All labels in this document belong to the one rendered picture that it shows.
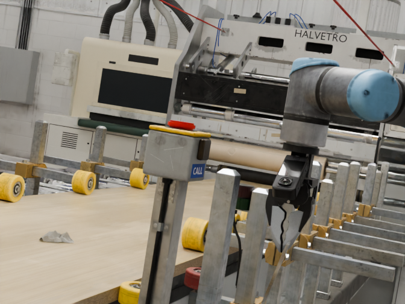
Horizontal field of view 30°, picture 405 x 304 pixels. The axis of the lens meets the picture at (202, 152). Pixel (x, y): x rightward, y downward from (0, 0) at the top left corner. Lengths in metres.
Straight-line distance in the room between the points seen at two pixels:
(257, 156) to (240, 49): 0.72
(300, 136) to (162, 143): 0.45
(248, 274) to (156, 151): 0.58
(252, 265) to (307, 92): 0.38
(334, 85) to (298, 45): 3.10
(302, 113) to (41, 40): 10.50
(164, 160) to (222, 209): 0.29
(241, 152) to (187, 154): 3.21
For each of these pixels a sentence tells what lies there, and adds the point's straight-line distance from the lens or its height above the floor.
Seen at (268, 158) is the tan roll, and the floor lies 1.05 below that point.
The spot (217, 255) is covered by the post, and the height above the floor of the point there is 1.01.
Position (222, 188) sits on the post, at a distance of 1.32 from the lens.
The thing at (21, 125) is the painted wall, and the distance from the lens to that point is 11.90.
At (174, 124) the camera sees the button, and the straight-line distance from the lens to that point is 1.06.
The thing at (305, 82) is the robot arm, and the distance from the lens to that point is 1.44.
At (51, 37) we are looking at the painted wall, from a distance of 11.78.
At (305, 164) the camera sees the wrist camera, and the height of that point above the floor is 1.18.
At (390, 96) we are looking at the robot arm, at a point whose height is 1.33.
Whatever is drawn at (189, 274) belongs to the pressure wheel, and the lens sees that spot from 1.65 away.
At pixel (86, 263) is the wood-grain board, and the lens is 1.61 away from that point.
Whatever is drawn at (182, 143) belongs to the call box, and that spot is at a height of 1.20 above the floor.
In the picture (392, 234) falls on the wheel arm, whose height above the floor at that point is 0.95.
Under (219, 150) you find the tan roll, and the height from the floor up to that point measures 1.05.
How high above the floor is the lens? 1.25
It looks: 3 degrees down
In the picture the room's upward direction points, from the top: 9 degrees clockwise
